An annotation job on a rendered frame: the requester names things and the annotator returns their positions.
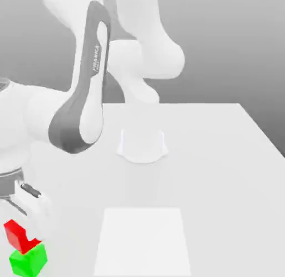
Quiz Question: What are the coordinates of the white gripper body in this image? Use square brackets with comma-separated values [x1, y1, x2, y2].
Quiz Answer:
[0, 193, 51, 240]

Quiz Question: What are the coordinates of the small red cube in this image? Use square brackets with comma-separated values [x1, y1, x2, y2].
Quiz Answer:
[3, 219, 43, 255]

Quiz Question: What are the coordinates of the small green cube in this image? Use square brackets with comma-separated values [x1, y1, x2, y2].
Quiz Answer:
[8, 243, 48, 277]

